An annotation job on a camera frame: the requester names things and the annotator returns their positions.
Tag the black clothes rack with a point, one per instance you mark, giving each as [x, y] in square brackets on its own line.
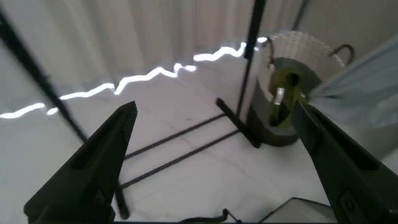
[252, 31]

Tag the beige partition panel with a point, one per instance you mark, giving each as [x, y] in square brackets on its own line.
[357, 21]

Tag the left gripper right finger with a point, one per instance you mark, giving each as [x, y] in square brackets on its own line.
[345, 174]

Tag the white laundry basket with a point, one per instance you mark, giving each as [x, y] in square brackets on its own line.
[298, 46]

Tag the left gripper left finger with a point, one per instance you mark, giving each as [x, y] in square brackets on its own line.
[87, 174]

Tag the green garment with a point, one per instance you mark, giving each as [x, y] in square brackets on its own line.
[275, 79]

